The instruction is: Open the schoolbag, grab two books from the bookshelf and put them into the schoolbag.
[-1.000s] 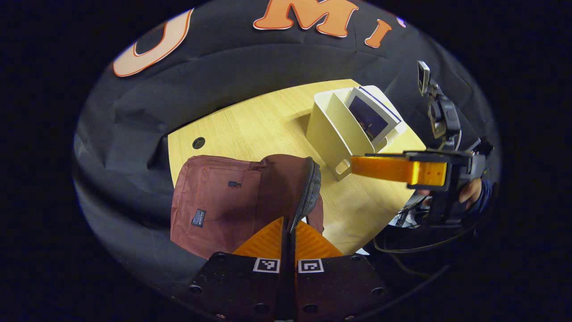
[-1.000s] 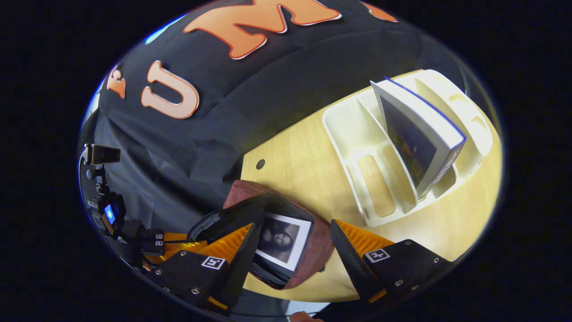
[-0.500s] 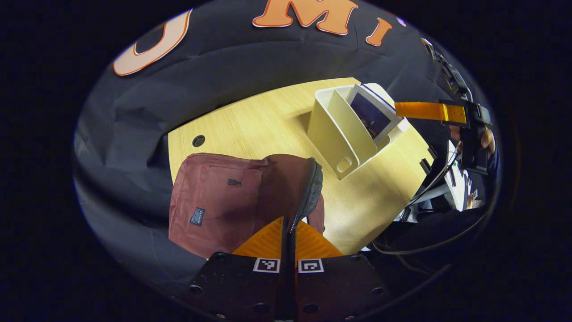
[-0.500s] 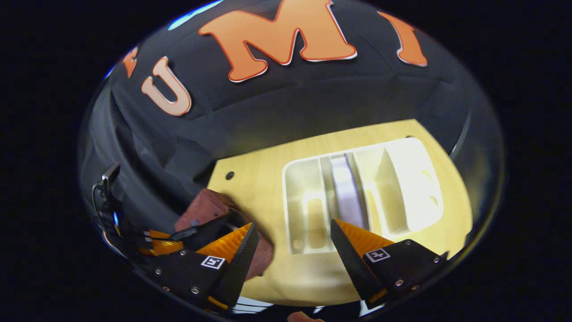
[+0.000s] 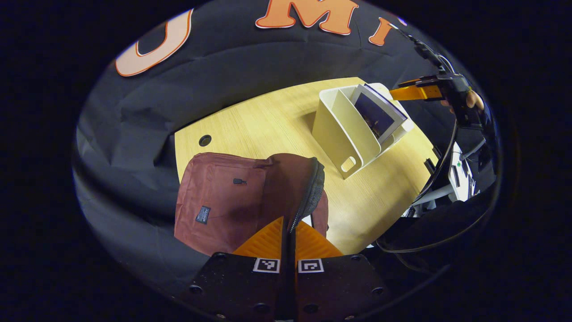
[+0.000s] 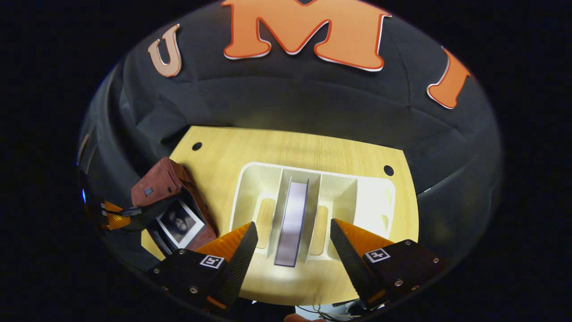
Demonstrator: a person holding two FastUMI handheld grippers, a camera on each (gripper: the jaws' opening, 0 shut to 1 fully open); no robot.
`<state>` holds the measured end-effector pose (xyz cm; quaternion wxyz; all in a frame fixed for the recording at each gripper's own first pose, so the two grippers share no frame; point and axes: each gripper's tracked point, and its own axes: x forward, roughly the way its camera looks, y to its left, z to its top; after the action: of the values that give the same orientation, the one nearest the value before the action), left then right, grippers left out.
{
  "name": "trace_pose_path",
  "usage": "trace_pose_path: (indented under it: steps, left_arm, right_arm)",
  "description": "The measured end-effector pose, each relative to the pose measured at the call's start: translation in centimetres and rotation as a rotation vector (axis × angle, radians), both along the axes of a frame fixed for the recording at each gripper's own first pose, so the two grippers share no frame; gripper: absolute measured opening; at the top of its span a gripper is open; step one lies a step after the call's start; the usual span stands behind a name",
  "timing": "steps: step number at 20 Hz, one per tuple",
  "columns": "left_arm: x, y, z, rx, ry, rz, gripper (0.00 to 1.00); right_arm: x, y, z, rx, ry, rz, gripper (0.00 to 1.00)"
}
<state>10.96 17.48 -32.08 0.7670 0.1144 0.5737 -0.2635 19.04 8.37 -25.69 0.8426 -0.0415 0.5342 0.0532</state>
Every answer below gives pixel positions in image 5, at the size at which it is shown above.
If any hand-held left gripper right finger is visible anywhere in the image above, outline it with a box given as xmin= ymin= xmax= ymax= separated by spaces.
xmin=289 ymin=219 xmax=392 ymax=321

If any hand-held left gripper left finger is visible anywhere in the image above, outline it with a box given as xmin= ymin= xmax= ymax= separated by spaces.
xmin=180 ymin=216 xmax=289 ymax=321

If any blue spine book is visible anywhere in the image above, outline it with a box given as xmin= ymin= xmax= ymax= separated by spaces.
xmin=350 ymin=84 xmax=408 ymax=145

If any cream bookshelf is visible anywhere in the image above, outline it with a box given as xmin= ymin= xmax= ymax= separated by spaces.
xmin=311 ymin=83 xmax=416 ymax=181

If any maroon schoolbag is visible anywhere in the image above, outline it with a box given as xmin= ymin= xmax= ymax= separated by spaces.
xmin=173 ymin=152 xmax=330 ymax=258

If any white electronic device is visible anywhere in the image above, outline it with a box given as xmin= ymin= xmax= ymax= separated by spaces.
xmin=449 ymin=143 xmax=477 ymax=203

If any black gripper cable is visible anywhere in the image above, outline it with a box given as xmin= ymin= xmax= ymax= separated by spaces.
xmin=375 ymin=119 xmax=496 ymax=255

